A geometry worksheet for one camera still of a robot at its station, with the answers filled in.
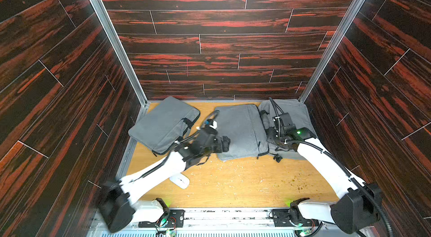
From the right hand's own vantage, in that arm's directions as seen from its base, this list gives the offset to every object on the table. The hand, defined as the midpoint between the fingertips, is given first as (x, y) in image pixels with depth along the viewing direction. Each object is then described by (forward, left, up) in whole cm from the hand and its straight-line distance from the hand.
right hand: (275, 136), depth 84 cm
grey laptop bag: (+16, +60, -12) cm, 64 cm away
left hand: (-6, +26, +4) cm, 27 cm away
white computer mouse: (-20, +47, -13) cm, 53 cm away
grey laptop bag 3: (+19, -21, -9) cm, 30 cm away
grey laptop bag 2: (+17, +12, -15) cm, 26 cm away
